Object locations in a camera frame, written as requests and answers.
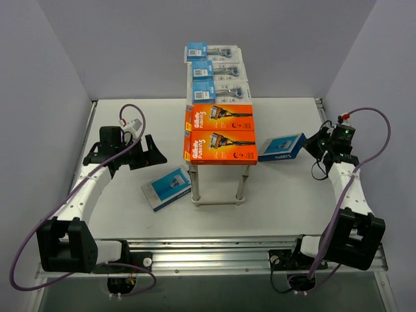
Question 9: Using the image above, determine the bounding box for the blue Harry's box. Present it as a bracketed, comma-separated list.
[141, 166, 191, 213]
[258, 133, 306, 162]

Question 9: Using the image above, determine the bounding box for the orange Fusion5 razor box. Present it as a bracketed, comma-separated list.
[183, 131, 258, 166]
[185, 104, 255, 132]

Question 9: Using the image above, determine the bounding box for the clear blue-card razor blister pack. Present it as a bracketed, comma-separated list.
[187, 81, 252, 105]

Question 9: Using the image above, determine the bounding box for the Gillette SkinGuard blister pack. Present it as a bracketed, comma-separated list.
[187, 60, 248, 83]

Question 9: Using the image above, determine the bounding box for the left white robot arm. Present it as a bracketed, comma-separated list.
[36, 126, 167, 273]

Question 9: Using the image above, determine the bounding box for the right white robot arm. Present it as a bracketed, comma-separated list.
[288, 124, 385, 270]

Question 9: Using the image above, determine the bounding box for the white two-tier shelf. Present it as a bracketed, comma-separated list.
[183, 45, 259, 206]

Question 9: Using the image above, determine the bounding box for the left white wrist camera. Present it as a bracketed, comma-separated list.
[119, 118, 142, 140]

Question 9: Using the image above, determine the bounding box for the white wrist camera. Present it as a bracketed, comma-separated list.
[119, 118, 142, 140]
[337, 113, 352, 127]

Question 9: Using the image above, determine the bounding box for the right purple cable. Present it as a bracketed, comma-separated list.
[289, 107, 392, 287]

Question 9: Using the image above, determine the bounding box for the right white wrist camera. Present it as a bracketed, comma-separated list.
[337, 113, 352, 127]

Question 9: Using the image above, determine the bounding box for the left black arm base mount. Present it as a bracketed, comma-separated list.
[118, 252, 153, 272]

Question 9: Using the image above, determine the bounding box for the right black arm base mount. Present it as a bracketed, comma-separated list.
[268, 249, 314, 271]

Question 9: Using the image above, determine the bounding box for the aluminium mounting rail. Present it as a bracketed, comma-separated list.
[35, 239, 387, 277]

